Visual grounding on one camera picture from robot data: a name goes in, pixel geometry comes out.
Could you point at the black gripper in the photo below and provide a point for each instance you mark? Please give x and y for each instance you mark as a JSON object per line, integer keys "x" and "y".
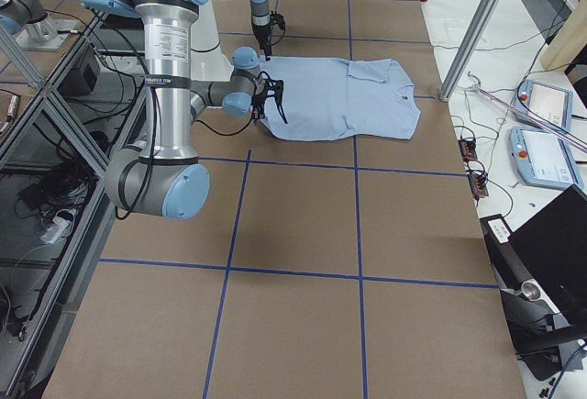
{"x": 260, "y": 105}
{"x": 263, "y": 41}

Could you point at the light blue t-shirt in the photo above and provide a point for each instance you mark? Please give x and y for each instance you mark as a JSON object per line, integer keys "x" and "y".
{"x": 328, "y": 99}

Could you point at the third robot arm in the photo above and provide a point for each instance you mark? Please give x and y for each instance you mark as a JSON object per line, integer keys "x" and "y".
{"x": 32, "y": 26}

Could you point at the far teach pendant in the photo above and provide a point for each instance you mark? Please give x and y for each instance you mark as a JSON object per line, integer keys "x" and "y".
{"x": 550, "y": 102}

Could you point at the teach pendant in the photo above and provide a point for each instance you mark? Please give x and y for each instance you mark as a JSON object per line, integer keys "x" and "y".
{"x": 550, "y": 102}
{"x": 543, "y": 160}

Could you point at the near teach pendant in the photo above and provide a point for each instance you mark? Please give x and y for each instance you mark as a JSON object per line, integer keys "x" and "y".
{"x": 543, "y": 160}

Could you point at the black device with label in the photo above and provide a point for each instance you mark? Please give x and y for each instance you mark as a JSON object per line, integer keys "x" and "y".
{"x": 511, "y": 270}

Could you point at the black laptop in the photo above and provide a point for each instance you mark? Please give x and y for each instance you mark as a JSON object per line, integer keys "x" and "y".
{"x": 552, "y": 246}

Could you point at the aluminium frame rack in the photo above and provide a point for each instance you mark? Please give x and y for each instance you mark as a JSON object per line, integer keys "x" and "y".
{"x": 62, "y": 114}

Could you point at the grey aluminium frame post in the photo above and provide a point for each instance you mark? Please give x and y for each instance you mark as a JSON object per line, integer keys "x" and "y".
{"x": 467, "y": 47}

